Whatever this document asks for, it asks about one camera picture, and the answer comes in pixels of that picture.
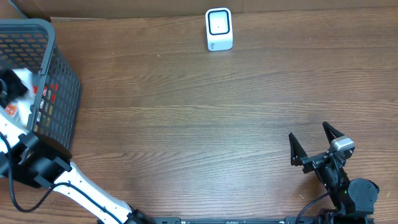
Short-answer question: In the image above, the white barcode scanner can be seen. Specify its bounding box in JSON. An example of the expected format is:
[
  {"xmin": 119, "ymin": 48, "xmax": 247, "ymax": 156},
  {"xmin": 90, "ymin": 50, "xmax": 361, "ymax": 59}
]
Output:
[{"xmin": 205, "ymin": 7, "xmax": 233, "ymax": 52}]

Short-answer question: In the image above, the orange spaghetti pack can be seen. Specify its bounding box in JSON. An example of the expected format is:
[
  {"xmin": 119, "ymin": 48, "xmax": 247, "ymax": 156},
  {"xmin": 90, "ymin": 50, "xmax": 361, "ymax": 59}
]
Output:
[{"xmin": 34, "ymin": 83, "xmax": 58, "ymax": 133}]

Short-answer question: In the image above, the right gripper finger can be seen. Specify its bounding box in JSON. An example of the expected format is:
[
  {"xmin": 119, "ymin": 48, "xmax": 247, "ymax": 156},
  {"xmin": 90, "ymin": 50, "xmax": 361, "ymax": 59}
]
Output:
[
  {"xmin": 322, "ymin": 121, "xmax": 344, "ymax": 144},
  {"xmin": 289, "ymin": 133, "xmax": 308, "ymax": 166}
]

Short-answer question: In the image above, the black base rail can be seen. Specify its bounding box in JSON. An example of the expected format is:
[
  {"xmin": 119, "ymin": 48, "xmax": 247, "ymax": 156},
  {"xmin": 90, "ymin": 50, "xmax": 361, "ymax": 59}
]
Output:
[{"xmin": 149, "ymin": 216, "xmax": 376, "ymax": 224}]

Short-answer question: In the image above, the orange small snack box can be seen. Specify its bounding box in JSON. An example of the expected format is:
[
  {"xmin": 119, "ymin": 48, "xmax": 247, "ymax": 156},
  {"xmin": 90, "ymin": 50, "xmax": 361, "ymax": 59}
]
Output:
[{"xmin": 5, "ymin": 103, "xmax": 19, "ymax": 118}]

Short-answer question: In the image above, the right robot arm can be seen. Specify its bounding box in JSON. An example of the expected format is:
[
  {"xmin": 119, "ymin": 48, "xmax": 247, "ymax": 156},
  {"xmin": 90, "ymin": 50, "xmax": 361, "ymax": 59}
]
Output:
[{"xmin": 289, "ymin": 121, "xmax": 379, "ymax": 223}]

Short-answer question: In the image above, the grey plastic mesh basket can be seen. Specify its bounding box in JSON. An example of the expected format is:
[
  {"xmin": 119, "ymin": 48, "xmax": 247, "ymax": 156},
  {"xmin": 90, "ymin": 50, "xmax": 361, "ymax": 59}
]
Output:
[{"xmin": 0, "ymin": 18, "xmax": 82, "ymax": 187}]

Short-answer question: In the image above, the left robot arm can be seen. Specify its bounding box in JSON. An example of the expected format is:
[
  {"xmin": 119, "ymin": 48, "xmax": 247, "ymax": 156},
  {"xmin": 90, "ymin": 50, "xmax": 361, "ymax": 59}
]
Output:
[{"xmin": 1, "ymin": 69, "xmax": 154, "ymax": 223}]

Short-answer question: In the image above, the white cosmetic tube gold cap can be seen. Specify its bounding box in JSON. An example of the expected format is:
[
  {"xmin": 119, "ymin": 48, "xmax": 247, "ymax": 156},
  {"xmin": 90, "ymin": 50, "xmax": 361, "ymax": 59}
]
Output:
[{"xmin": 6, "ymin": 68, "xmax": 35, "ymax": 128}]

